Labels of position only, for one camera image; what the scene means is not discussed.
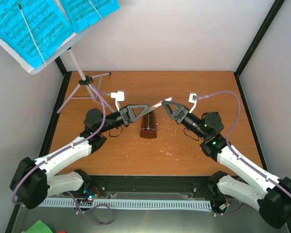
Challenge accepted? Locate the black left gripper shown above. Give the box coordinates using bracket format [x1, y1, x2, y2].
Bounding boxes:
[99, 104, 149, 133]

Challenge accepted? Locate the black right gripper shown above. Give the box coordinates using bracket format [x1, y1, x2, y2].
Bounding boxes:
[162, 100, 207, 140]

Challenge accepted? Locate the clear plastic metronome cover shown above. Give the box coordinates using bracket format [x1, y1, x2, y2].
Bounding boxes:
[145, 97, 173, 114]

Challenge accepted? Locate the brown wooden metronome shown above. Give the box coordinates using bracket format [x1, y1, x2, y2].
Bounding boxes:
[140, 111, 157, 139]

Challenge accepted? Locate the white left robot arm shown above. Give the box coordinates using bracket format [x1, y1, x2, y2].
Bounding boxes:
[10, 104, 149, 209]

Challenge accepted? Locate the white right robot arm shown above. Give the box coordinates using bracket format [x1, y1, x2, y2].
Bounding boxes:
[162, 100, 291, 229]

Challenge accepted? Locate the white music stand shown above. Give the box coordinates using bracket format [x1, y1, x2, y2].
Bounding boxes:
[0, 0, 119, 119]

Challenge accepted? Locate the blue sheet music right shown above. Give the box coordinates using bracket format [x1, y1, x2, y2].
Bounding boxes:
[60, 0, 120, 33]

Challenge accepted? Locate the blue sheet music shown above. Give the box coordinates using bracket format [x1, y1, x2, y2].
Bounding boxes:
[0, 0, 74, 69]
[60, 0, 120, 33]

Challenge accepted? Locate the blue sheet music left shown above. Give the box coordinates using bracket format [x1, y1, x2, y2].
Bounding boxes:
[0, 0, 74, 69]

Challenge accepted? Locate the green paper scrap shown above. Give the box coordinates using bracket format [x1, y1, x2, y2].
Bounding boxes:
[22, 220, 53, 233]

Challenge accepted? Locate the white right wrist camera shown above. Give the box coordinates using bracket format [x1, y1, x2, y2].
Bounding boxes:
[188, 92, 199, 113]

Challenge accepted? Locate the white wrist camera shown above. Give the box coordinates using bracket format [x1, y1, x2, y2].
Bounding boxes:
[188, 92, 199, 113]
[110, 90, 125, 110]

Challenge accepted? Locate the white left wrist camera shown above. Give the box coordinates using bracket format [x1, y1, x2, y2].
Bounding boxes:
[110, 90, 125, 110]

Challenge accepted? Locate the black aluminium frame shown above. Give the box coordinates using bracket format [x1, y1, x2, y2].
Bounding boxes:
[4, 0, 291, 233]

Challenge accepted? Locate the light blue cable duct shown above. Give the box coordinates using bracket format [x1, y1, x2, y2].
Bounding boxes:
[39, 198, 211, 212]

